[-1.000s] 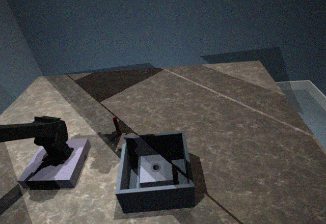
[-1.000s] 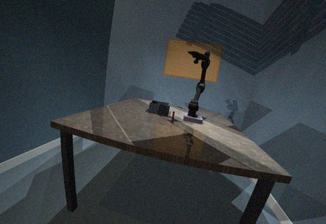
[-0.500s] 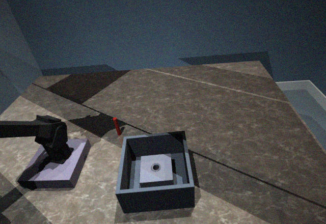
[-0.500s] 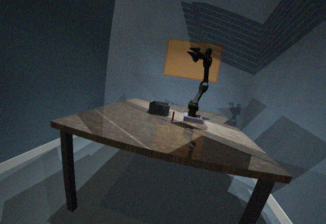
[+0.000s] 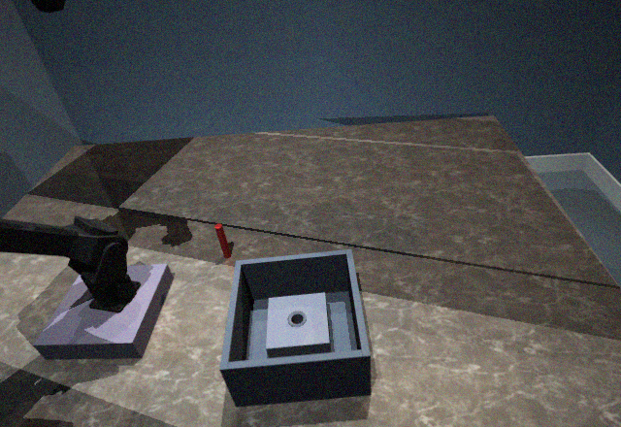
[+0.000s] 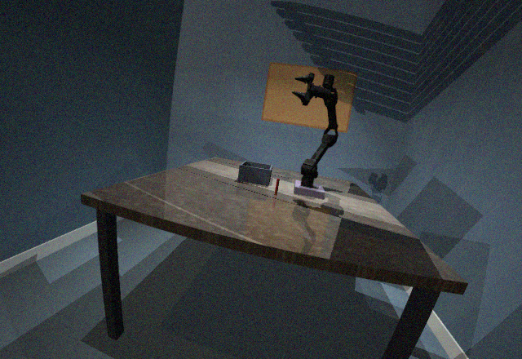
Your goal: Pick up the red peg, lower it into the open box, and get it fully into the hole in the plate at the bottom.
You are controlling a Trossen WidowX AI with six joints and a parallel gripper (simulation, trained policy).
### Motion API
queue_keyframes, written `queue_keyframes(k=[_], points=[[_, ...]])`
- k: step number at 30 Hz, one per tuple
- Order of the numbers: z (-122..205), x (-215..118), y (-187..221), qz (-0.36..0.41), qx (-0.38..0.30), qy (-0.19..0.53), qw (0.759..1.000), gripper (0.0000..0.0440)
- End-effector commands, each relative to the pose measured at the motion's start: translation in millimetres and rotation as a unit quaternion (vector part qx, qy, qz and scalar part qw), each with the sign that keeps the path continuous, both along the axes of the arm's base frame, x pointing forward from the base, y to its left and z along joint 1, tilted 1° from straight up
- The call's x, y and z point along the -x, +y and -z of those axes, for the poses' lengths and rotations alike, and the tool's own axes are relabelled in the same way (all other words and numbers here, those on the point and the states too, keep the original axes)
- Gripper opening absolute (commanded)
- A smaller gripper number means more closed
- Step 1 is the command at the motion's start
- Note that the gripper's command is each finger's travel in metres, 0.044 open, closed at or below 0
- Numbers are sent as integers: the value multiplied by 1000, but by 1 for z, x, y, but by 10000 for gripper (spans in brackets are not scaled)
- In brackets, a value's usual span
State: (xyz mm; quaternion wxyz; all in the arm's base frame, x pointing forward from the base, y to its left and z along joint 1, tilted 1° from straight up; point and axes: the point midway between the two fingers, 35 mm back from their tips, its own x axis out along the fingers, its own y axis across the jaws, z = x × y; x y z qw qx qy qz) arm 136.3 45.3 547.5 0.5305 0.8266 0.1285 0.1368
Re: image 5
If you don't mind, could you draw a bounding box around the red peg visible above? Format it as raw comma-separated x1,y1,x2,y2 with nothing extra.
214,223,231,258

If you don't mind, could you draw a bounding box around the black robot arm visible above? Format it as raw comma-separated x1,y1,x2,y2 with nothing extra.
0,216,141,312

